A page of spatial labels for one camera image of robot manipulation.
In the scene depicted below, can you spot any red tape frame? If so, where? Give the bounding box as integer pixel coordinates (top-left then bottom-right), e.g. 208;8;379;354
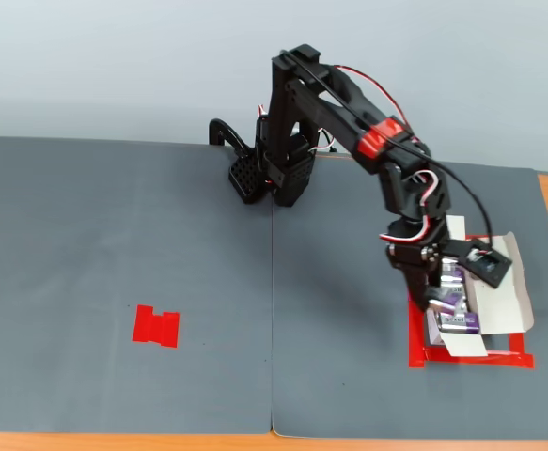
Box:
398;231;537;371

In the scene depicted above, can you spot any red tape band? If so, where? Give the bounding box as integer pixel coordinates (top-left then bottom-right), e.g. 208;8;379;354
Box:
354;117;410;162

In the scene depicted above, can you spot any black camera cable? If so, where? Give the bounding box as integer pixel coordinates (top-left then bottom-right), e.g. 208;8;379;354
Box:
280;49;493;253

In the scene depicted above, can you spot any white cardboard box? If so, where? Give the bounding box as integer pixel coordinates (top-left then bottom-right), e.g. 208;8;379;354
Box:
424;213;536;358

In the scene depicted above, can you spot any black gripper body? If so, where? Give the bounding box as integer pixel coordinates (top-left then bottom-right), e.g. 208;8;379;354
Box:
384;237;448;284

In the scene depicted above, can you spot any black table clamp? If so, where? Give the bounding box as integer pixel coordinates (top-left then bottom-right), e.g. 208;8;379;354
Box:
208;118;256;161

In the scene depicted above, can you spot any black gripper camera module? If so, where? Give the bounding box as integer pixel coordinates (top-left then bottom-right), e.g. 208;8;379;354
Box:
442;237;512;289

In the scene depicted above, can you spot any grey table mat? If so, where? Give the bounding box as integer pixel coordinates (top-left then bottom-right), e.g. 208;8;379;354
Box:
271;152;548;441
0;136;274;436

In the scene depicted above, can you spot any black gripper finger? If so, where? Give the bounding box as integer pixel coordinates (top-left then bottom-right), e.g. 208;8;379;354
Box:
406;242;446;313

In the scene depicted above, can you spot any red white servo wire bundle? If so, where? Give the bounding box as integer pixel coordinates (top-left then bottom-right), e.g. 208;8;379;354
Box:
315;65;418;154

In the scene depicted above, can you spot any red tape patch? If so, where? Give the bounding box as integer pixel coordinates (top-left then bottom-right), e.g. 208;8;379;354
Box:
131;303;181;350

